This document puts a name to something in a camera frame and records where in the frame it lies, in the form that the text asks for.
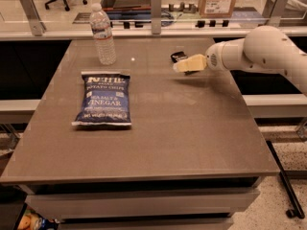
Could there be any clear plastic water bottle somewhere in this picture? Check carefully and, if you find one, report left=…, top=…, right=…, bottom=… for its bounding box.
left=89, top=3, right=116, bottom=65

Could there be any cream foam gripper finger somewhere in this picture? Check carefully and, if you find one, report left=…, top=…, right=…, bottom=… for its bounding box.
left=173, top=54, right=206, bottom=73

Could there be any right metal glass bracket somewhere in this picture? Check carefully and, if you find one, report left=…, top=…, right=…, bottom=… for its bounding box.
left=262, top=0, right=288, bottom=27

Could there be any left metal glass bracket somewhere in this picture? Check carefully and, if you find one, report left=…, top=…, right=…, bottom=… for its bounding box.
left=19, top=0, right=46, bottom=36

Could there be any black rxbar chocolate bar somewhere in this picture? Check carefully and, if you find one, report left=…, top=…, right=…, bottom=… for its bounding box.
left=171, top=51, right=187, bottom=63

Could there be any black floor bar with wheel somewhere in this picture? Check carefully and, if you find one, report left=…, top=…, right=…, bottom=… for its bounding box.
left=267, top=141, right=306, bottom=219

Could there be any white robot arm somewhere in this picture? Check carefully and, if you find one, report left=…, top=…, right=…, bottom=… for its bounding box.
left=173, top=26, right=307, bottom=94

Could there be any middle metal glass bracket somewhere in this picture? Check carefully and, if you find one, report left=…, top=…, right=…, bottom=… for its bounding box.
left=151, top=0, right=161, bottom=35

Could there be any snack bin with fruit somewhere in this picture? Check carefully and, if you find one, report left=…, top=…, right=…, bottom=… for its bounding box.
left=16, top=207, right=59, bottom=230

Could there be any blue kettle chips bag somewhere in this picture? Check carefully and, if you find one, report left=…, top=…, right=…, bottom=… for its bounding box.
left=72, top=71, right=131, bottom=127

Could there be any grey table drawer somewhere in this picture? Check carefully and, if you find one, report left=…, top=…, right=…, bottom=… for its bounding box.
left=26, top=188, right=260, bottom=220

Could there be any cardboard box with label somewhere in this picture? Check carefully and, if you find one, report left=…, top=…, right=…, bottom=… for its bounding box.
left=198, top=0, right=236, bottom=18

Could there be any metal glass bracket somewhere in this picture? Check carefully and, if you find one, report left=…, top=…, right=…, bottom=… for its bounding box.
left=262, top=0, right=288, bottom=27
left=151, top=0, right=161, bottom=35
left=19, top=0, right=46, bottom=36

